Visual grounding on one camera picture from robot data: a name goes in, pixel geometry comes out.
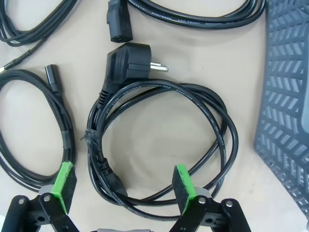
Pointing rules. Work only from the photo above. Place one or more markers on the grey plastic lattice basket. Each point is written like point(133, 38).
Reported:
point(282, 96)

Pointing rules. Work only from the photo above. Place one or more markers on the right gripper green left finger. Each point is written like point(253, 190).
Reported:
point(61, 188)

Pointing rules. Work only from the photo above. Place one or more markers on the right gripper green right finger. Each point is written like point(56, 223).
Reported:
point(184, 191)

